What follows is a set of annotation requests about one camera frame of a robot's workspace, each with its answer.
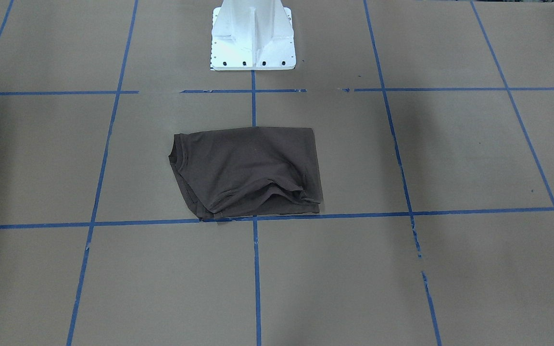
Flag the dark brown t-shirt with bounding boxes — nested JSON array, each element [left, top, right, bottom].
[[168, 126, 323, 221]]

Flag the blue tape grid lines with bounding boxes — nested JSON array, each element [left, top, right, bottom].
[[0, 0, 554, 346]]

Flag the white camera mast base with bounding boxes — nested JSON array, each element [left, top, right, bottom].
[[210, 0, 297, 72]]

